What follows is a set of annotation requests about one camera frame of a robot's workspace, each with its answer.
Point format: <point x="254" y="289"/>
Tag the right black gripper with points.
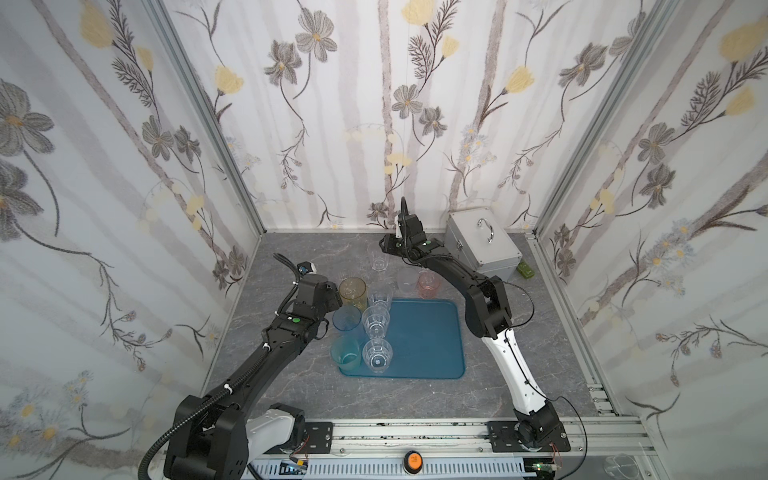
<point x="399" y="241"/>

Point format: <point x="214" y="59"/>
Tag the aluminium mounting rail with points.
<point x="478" y="448"/>

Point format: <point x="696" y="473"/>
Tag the teal plastic tray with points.
<point x="426" y="340"/>

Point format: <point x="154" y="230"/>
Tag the orange emergency button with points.
<point x="413" y="462"/>

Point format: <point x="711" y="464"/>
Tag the blue plastic tumbler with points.
<point x="347" y="320"/>

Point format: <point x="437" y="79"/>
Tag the green small object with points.
<point x="524" y="269"/>

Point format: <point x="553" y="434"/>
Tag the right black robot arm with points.
<point x="488" y="317"/>

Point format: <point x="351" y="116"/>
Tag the clear faceted glass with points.
<point x="376" y="320"/>
<point x="379" y="261"/>
<point x="378" y="355"/>
<point x="380" y="294"/>

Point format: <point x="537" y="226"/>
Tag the yellow plastic tumbler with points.
<point x="353" y="291"/>

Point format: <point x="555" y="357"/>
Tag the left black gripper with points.
<point x="327" y="294"/>

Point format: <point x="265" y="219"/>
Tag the pink plastic cup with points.
<point x="429" y="284"/>

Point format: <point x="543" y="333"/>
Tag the silver aluminium case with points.
<point x="477" y="239"/>

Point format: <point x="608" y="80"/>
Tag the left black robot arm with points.
<point x="208" y="438"/>

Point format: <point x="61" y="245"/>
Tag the frosted clear cup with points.
<point x="407" y="280"/>

